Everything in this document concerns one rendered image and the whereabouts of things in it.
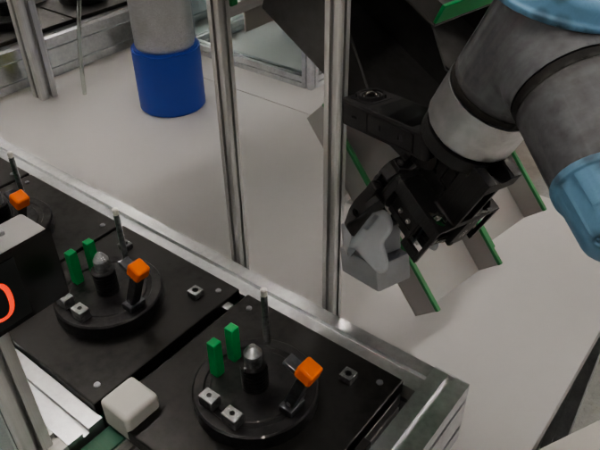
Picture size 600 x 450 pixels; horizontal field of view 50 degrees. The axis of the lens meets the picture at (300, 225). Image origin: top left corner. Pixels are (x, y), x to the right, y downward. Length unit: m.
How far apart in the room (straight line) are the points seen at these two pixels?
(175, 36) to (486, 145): 1.09
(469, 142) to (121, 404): 0.46
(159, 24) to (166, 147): 0.26
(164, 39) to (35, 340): 0.82
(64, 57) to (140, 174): 0.60
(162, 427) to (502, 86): 0.50
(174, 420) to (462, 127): 0.45
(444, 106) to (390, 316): 0.56
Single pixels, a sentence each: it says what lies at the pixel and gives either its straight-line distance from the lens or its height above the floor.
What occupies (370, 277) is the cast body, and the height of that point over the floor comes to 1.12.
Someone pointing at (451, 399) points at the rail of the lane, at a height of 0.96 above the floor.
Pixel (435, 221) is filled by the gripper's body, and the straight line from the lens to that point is 0.54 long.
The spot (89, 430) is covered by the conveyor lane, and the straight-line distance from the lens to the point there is 0.78.
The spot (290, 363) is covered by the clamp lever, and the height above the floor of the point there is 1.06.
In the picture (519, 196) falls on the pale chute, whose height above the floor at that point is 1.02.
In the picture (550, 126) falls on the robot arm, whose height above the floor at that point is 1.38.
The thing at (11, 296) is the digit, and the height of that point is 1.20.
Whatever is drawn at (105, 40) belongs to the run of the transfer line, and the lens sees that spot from 1.94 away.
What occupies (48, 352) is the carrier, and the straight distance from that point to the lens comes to 0.86.
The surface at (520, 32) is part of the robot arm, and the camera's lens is 0.43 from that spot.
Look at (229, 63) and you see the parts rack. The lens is 0.82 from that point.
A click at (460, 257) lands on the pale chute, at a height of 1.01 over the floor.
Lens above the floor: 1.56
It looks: 37 degrees down
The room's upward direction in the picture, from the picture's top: 1 degrees counter-clockwise
